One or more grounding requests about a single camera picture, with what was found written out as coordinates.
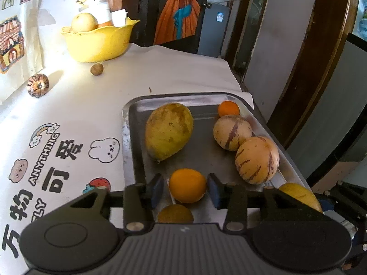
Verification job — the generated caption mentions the white paper box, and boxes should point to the white paper box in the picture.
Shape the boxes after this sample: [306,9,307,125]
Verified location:
[111,9,128,27]

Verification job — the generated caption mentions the printed white tablecloth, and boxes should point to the printed white tablecloth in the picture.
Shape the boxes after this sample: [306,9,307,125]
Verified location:
[0,42,254,264]

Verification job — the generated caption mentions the metal tray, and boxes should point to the metal tray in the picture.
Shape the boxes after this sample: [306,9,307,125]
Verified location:
[122,92,324,227]

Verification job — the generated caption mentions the small yellow-brown round fruit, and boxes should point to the small yellow-brown round fruit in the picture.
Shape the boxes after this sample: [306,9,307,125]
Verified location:
[157,204,194,224]

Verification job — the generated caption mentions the small yellow-green mango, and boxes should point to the small yellow-green mango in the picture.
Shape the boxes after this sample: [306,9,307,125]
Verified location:
[278,183,324,214]

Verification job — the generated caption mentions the large yellow-green mango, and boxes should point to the large yellow-green mango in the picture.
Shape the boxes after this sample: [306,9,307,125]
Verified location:
[145,102,194,161]

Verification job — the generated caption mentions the brown wooden door frame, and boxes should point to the brown wooden door frame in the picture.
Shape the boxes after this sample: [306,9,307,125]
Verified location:
[267,0,360,149]

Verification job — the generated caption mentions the orange mandarin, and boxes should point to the orange mandarin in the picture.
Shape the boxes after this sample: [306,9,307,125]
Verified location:
[169,168,207,204]

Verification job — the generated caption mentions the dark striped pepino melon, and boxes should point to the dark striped pepino melon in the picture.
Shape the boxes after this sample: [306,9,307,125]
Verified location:
[27,74,50,98]

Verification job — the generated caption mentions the small orange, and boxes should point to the small orange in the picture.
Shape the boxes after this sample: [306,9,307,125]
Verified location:
[218,100,240,118]

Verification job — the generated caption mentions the white plastic cup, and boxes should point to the white plastic cup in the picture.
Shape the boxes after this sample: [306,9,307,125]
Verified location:
[96,0,114,28]

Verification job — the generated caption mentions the large yellow pear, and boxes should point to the large yellow pear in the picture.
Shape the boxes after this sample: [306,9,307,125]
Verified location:
[71,12,99,33]

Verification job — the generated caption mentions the orange dress figure painting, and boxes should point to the orange dress figure painting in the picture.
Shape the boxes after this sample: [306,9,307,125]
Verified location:
[153,0,201,46]

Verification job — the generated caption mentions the orange-tinted striped pepino melon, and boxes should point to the orange-tinted striped pepino melon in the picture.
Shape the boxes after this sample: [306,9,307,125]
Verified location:
[235,136,280,185]

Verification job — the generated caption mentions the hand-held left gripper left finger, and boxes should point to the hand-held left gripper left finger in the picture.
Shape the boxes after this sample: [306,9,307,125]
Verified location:
[47,173,164,231]

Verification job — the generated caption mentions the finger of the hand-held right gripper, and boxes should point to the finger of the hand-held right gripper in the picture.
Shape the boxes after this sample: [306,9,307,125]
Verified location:
[314,180,367,235]

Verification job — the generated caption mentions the grey appliance with label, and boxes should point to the grey appliance with label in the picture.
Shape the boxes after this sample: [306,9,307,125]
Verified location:
[198,1,230,56]

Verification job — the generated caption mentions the house print wall cloth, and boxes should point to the house print wall cloth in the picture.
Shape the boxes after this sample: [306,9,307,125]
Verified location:
[0,0,72,104]

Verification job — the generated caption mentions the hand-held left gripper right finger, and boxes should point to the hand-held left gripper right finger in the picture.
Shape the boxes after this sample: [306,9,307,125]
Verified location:
[208,173,326,231]

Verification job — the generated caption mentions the pale striped pepino melon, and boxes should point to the pale striped pepino melon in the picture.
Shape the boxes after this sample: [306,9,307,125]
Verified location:
[213,115,253,151]

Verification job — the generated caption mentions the yellow plastic bowl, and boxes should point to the yellow plastic bowl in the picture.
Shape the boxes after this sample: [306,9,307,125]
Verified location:
[60,17,141,63]

